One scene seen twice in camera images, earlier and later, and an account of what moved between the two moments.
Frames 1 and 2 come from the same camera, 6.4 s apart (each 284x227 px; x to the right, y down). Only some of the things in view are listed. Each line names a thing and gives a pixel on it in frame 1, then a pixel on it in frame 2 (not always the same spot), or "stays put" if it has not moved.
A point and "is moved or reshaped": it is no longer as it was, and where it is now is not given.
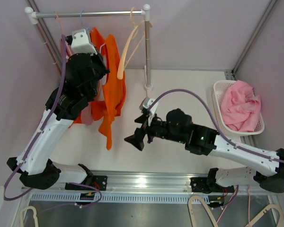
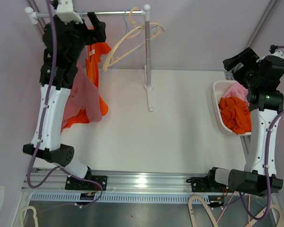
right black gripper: x=137 y=139 -> x=247 y=58
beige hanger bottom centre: x=205 y=208 stays put
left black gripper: x=98 y=58 -> x=96 y=35
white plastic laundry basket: x=219 y=87 stays put
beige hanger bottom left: x=34 y=215 stays put
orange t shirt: x=114 y=89 -> x=236 y=115
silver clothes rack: x=32 y=17 stays put
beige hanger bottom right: x=281 y=223 stays put
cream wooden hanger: x=134 y=27 is moved or reshaped
